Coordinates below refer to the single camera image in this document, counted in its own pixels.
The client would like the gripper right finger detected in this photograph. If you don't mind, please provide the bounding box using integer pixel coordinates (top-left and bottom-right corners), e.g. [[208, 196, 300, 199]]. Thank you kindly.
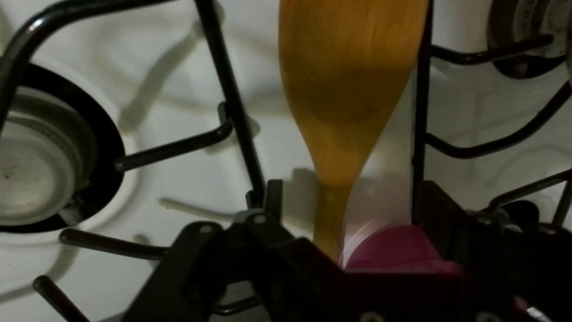
[[412, 180, 572, 322]]

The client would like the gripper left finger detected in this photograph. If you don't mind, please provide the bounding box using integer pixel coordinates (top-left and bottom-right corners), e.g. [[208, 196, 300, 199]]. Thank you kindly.
[[121, 179, 313, 322]]

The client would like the wooden cooking spatula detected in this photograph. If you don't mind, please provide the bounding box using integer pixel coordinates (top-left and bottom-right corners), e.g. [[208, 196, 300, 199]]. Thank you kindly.
[[278, 0, 429, 265]]

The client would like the pink plastic cup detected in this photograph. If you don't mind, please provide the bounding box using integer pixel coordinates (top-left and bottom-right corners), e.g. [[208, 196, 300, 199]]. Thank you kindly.
[[340, 224, 462, 274]]

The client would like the black stove grate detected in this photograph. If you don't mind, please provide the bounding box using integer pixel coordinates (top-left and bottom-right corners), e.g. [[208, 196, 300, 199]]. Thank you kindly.
[[0, 0, 283, 322], [411, 0, 572, 229]]

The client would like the stove burner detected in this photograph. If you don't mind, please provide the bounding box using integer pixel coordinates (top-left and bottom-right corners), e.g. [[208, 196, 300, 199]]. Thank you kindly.
[[487, 0, 572, 80], [0, 63, 129, 234]]

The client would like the white gas stove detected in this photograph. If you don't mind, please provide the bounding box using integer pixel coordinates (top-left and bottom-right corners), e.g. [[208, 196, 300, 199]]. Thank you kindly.
[[0, 0, 572, 322]]

